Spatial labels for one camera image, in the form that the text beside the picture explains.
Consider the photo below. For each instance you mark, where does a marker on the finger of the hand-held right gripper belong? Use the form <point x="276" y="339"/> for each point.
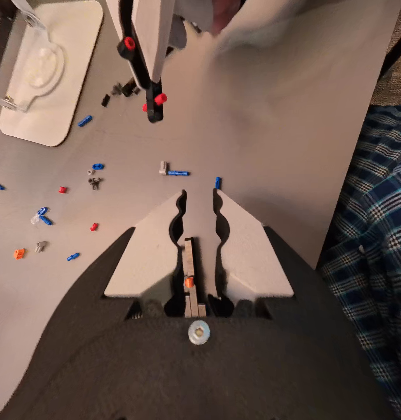
<point x="152" y="39"/>
<point x="115" y="16"/>

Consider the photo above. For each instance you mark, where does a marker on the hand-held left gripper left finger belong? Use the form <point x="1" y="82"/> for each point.
<point x="144" y="262"/>

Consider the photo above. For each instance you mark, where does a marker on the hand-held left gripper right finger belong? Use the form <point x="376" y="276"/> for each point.
<point x="253" y="262"/>

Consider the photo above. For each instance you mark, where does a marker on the black lego model assembly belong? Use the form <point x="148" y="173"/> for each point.
<point x="189" y="262"/>

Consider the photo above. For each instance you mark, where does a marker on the black lego beam red pins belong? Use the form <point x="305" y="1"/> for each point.
<point x="154" y="108"/>

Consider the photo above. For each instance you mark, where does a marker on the long black ribbed lego piece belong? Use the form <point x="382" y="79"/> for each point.
<point x="130" y="88"/>

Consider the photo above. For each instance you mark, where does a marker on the dark grey lego piece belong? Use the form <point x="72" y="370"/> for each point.
<point x="116" y="89"/>

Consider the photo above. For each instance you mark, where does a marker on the small black lego piece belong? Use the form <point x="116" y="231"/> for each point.
<point x="105" y="100"/>

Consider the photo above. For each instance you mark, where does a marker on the dark grey lego connector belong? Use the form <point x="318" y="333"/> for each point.
<point x="94" y="183"/>

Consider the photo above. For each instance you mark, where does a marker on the light grey lego connector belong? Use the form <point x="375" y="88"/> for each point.
<point x="40" y="246"/>

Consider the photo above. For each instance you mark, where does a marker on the long blue lego axle pin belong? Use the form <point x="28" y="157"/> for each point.
<point x="46" y="220"/>

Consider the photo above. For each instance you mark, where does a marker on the short blue lego liftarm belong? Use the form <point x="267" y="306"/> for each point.
<point x="96" y="166"/>

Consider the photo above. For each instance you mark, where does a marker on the small blue lego connector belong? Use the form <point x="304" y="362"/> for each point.
<point x="43" y="210"/>

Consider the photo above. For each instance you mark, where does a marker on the clear lego piece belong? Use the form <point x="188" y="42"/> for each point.
<point x="34" y="219"/>

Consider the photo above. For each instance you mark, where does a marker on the small orange lego piece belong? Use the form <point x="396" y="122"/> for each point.
<point x="19" y="254"/>

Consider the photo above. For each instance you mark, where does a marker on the person's right hand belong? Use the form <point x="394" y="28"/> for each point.
<point x="226" y="13"/>

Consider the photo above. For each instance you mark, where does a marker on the pale board stand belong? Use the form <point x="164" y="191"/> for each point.
<point x="72" y="65"/>

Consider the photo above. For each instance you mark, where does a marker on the clear acrylic holder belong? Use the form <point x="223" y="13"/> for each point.
<point x="44" y="65"/>

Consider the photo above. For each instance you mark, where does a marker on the grey connector with blue pin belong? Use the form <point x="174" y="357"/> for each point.
<point x="177" y="173"/>

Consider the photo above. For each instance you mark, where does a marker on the person in blue plaid shirt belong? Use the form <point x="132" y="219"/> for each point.
<point x="367" y="262"/>

